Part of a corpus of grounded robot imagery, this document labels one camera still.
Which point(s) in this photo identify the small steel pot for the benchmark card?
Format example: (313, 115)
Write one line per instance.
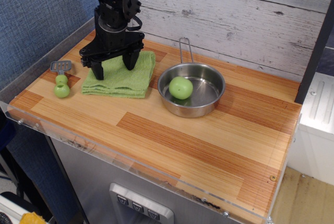
(208, 85)

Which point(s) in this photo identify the green cloth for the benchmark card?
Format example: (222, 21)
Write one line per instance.
(119, 81)

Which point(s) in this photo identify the clear acrylic edge guard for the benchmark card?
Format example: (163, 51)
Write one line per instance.
(223, 167)

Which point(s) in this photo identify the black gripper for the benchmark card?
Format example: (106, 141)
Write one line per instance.
(109, 43)

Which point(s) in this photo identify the white cabinet at right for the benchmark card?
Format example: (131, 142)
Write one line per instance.
(311, 152)

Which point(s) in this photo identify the green grey toy spatula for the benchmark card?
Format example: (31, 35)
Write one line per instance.
(61, 89)

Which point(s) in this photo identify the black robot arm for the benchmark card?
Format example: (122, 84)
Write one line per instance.
(116, 13)

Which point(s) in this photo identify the yellow object bottom left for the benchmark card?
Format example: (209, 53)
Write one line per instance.
(31, 218)

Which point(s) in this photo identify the silver control panel with buttons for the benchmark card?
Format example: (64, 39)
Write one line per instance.
(131, 207)

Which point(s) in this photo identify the green toy apple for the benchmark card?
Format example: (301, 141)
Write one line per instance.
(180, 87)

